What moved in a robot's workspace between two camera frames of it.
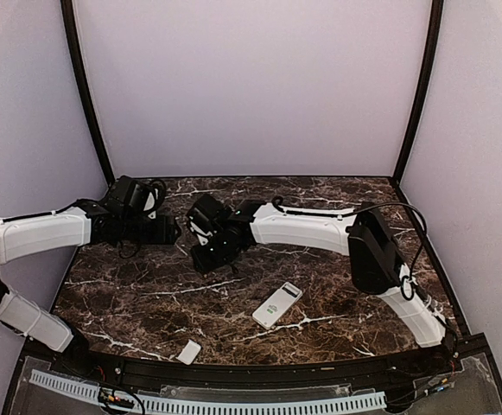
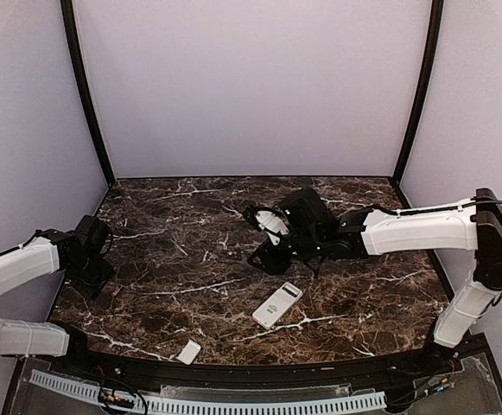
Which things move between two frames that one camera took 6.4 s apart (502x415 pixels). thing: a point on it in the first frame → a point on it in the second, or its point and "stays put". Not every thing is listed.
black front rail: x=256 y=372 stays put
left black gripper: x=164 y=233 → x=92 y=291
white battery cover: x=189 y=352 stays put
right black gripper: x=205 y=264 → x=273 y=264
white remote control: x=276 y=306 stays put
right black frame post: x=435 y=24 stays put
